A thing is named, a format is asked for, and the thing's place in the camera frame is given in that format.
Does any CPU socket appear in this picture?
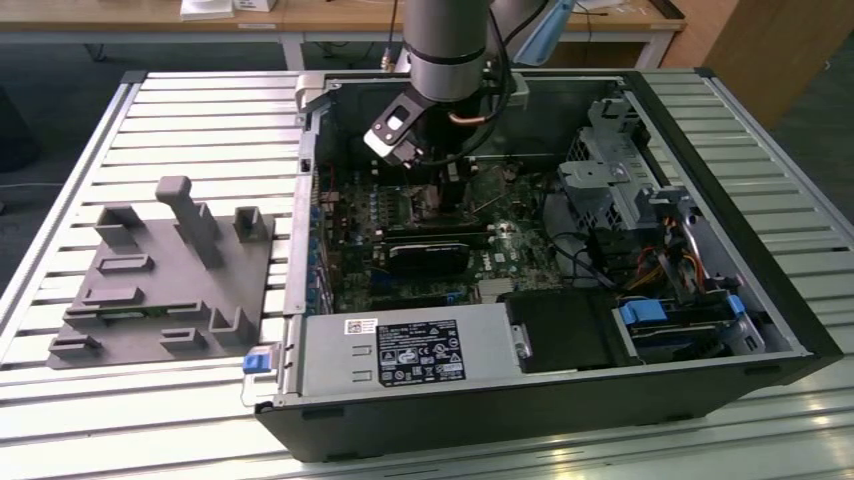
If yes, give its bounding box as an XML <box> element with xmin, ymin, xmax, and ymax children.
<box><xmin>404</xmin><ymin>183</ymin><xmax>480</xmax><ymax>226</ymax></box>

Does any grey wrist-mounted box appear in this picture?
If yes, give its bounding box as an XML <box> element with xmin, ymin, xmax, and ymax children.
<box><xmin>489</xmin><ymin>72</ymin><xmax>533</xmax><ymax>110</ymax></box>

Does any black RAM stick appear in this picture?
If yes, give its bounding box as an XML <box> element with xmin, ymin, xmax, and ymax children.
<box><xmin>383</xmin><ymin>222</ymin><xmax>485</xmax><ymax>237</ymax></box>
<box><xmin>384</xmin><ymin>230</ymin><xmax>489</xmax><ymax>247</ymax></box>

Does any black graphics card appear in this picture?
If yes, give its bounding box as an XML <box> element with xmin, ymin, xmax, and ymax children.
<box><xmin>384</xmin><ymin>241</ymin><xmax>472</xmax><ymax>276</ymax></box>

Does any green motherboard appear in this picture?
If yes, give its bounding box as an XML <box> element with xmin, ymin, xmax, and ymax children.
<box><xmin>309</xmin><ymin>157</ymin><xmax>592</xmax><ymax>316</ymax></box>

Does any silver metal drive cage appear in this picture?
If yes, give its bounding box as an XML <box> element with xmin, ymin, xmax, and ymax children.
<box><xmin>552</xmin><ymin>97</ymin><xmax>695</xmax><ymax>234</ymax></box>

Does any pale blue teach pendant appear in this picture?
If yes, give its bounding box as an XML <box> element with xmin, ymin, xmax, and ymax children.
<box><xmin>515</xmin><ymin>0</ymin><xmax>576</xmax><ymax>66</ymax></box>

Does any small silver heatsink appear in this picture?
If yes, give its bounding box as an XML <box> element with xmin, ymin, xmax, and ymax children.
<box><xmin>477</xmin><ymin>278</ymin><xmax>520</xmax><ymax>304</ymax></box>

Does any black plastic shroud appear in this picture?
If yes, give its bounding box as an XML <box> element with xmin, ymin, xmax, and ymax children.
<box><xmin>497</xmin><ymin>288</ymin><xmax>645</xmax><ymax>375</ymax></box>

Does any silver power supply with label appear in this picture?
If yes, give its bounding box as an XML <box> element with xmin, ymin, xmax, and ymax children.
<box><xmin>292</xmin><ymin>302</ymin><xmax>525</xmax><ymax>399</ymax></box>

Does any blue disk carrier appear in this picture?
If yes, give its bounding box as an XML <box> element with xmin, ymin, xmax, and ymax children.
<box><xmin>616</xmin><ymin>298</ymin><xmax>670</xmax><ymax>332</ymax></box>

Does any grey parts rack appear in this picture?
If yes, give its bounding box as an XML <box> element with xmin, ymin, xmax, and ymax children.
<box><xmin>44</xmin><ymin>174</ymin><xmax>279</xmax><ymax>372</ymax></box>

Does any blue case latch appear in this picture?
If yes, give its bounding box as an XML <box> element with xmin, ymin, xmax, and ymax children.
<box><xmin>241</xmin><ymin>349</ymin><xmax>280</xmax><ymax>375</ymax></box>

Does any brown wooden cabinet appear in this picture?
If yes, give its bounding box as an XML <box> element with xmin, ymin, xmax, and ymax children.
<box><xmin>666</xmin><ymin>0</ymin><xmax>854</xmax><ymax>132</ymax></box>

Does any black PC case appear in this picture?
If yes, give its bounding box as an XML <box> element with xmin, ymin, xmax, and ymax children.
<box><xmin>252</xmin><ymin>67</ymin><xmax>846</xmax><ymax>464</ymax></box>

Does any wooden desk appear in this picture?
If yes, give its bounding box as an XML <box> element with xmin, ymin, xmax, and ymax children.
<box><xmin>0</xmin><ymin>0</ymin><xmax>688</xmax><ymax>71</ymax></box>

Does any green RAM stick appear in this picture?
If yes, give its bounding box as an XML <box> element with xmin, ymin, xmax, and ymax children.
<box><xmin>97</xmin><ymin>308</ymin><xmax>201</xmax><ymax>320</ymax></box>

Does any grey disk bay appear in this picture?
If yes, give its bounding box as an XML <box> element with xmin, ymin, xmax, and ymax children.
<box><xmin>609</xmin><ymin>287</ymin><xmax>768</xmax><ymax>366</ymax></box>

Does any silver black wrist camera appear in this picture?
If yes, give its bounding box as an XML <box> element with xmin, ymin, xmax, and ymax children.
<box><xmin>363</xmin><ymin>92</ymin><xmax>429</xmax><ymax>167</ymax></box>

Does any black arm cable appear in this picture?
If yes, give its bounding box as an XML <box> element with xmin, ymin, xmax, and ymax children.
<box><xmin>416</xmin><ymin>4</ymin><xmax>523</xmax><ymax>169</ymax></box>

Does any thin gold-tipped cable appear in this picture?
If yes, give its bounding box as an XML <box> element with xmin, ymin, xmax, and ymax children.
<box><xmin>380</xmin><ymin>0</ymin><xmax>401</xmax><ymax>72</ymax></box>

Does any grey case handle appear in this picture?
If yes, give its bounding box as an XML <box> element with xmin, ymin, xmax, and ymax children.
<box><xmin>292</xmin><ymin>73</ymin><xmax>343</xmax><ymax>114</ymax></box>

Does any black wire bundle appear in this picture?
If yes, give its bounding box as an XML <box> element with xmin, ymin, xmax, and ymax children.
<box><xmin>551</xmin><ymin>229</ymin><xmax>635</xmax><ymax>292</ymax></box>

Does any orange yellow wire bundle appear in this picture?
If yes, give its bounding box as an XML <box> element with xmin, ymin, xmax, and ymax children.
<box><xmin>625</xmin><ymin>247</ymin><xmax>710</xmax><ymax>292</ymax></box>

